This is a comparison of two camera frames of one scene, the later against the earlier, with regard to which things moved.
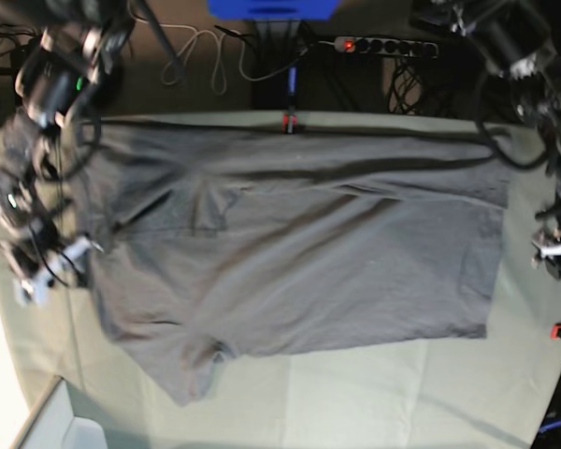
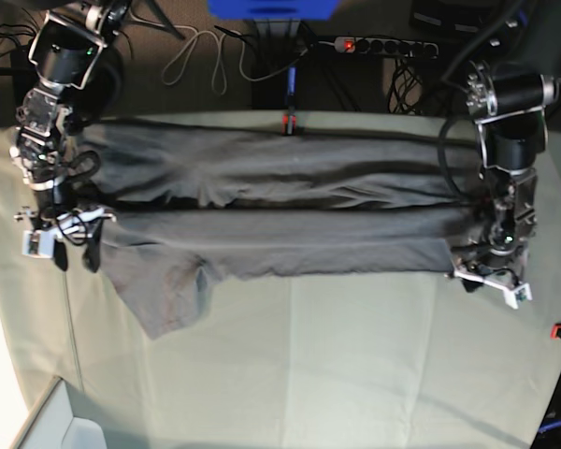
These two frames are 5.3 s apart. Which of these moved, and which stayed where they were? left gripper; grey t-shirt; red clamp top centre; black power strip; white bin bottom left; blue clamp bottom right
Moved: grey t-shirt; left gripper
Stayed: blue clamp bottom right; black power strip; red clamp top centre; white bin bottom left
